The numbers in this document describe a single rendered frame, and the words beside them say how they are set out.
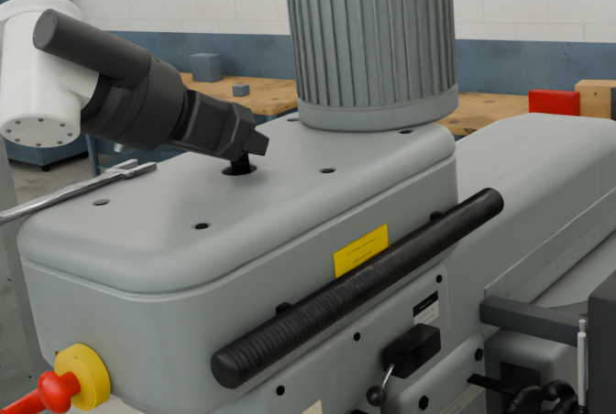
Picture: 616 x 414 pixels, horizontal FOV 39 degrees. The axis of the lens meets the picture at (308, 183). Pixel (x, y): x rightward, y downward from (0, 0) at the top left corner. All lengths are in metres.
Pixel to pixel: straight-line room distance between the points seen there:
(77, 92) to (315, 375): 0.36
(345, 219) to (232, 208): 0.12
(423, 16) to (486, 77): 4.65
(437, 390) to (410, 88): 0.37
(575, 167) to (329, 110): 0.48
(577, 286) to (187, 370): 0.76
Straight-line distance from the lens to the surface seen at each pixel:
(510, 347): 1.29
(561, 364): 1.30
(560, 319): 1.13
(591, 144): 1.44
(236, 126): 0.84
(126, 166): 0.98
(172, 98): 0.81
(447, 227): 0.96
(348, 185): 0.87
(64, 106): 0.74
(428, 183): 0.98
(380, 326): 0.97
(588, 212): 1.43
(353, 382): 0.95
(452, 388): 1.13
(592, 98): 4.83
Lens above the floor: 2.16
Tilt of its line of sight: 18 degrees down
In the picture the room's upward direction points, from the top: 6 degrees counter-clockwise
